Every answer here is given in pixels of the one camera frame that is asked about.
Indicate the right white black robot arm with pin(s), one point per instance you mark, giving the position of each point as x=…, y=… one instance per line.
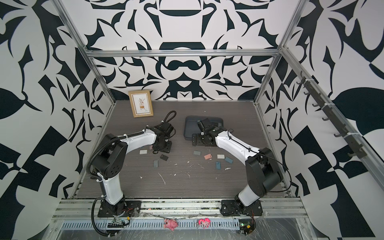
x=262, y=169

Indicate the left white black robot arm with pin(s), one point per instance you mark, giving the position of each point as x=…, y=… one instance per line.
x=107, y=161

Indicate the wall hook rail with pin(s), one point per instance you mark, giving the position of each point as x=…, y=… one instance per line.
x=344, y=130

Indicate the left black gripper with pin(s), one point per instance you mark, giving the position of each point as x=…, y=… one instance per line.
x=168, y=149

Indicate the pink eraser centre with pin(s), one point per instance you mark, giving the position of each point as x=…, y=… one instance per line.
x=208, y=157

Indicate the dark grey storage box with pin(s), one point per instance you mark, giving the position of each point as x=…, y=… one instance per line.
x=191, y=126

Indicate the wooden picture frame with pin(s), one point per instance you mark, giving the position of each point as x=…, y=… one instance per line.
x=141, y=103

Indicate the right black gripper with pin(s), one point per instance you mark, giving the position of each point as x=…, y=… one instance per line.
x=197, y=139

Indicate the pink pig toy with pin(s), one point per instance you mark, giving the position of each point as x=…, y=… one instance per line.
x=170, y=224

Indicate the pink clip toy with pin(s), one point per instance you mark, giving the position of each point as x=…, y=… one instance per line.
x=204, y=223

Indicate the black eraser left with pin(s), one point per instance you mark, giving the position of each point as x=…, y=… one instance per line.
x=164, y=157

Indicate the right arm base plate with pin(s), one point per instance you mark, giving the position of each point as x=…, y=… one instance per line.
x=236, y=208

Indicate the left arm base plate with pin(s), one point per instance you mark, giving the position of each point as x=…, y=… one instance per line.
x=129, y=209

